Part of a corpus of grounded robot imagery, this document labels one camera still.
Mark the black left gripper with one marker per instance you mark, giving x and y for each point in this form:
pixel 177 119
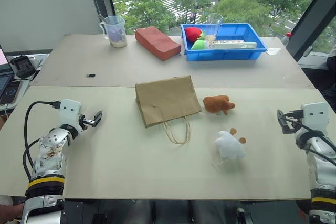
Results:
pixel 84 123

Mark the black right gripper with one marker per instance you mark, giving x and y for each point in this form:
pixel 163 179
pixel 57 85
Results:
pixel 293 125

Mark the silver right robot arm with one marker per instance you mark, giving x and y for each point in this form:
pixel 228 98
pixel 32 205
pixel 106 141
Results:
pixel 324 166

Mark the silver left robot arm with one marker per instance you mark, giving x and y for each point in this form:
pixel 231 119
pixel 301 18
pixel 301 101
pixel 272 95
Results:
pixel 50 153

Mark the brown paper bag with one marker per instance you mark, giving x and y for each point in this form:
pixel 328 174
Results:
pixel 166 100

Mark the small black plug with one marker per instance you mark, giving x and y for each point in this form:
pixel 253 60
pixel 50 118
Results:
pixel 91 75

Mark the dark bulky shape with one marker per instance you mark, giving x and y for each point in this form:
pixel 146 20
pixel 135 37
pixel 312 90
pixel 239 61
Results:
pixel 328 87

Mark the white plush mouse toy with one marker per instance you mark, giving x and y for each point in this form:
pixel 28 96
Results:
pixel 229 149

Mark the brown plush toy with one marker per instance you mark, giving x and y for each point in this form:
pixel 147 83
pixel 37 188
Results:
pixel 218 104

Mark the white side desk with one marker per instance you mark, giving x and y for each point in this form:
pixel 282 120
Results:
pixel 39 60

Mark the bottle with red cap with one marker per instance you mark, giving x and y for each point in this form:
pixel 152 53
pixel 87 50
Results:
pixel 286 38

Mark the clear plastic measuring cup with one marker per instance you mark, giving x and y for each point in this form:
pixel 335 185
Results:
pixel 115 33

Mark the blue plastic bin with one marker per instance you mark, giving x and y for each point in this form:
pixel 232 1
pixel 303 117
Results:
pixel 225 54

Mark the black power adapter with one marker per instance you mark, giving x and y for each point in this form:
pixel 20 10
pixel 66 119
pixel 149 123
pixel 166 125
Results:
pixel 23 66

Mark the white flat rectangular box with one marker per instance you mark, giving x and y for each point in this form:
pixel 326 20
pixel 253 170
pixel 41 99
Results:
pixel 233 45

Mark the dark phone with round graphic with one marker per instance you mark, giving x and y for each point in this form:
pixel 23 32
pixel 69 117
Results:
pixel 10 93

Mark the red brick-shaped block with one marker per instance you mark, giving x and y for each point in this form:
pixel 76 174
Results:
pixel 157 42

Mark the laptop computer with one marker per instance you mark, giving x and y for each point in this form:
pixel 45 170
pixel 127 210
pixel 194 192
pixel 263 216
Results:
pixel 4 77

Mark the green plush toy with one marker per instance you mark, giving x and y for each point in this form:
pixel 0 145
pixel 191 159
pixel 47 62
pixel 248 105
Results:
pixel 199 45

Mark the clear tall plastic cup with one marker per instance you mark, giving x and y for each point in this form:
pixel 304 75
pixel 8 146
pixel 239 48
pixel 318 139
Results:
pixel 214 26

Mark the red plush strawberry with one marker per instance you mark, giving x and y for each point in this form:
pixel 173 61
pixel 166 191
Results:
pixel 193 34

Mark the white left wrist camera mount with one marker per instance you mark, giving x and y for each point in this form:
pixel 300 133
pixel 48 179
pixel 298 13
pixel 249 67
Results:
pixel 68 111

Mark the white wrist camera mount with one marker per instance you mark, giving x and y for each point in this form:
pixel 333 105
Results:
pixel 316 116
pixel 68 111

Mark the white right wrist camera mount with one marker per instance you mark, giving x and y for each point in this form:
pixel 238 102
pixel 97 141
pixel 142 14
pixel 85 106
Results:
pixel 316 116

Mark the black window frame post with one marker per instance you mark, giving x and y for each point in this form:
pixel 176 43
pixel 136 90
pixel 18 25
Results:
pixel 101 1
pixel 311 16

